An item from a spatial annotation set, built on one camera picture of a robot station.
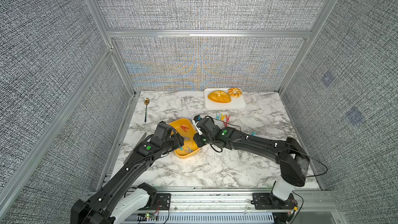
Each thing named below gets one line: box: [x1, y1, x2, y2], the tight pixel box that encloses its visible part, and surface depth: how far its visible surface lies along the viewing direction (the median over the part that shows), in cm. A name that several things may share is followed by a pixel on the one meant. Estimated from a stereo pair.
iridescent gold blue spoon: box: [144, 97, 150, 123], surface depth 115 cm
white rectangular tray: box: [203, 87, 247, 110], surface depth 116 cm
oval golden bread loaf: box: [207, 90, 232, 104], surface depth 115 cm
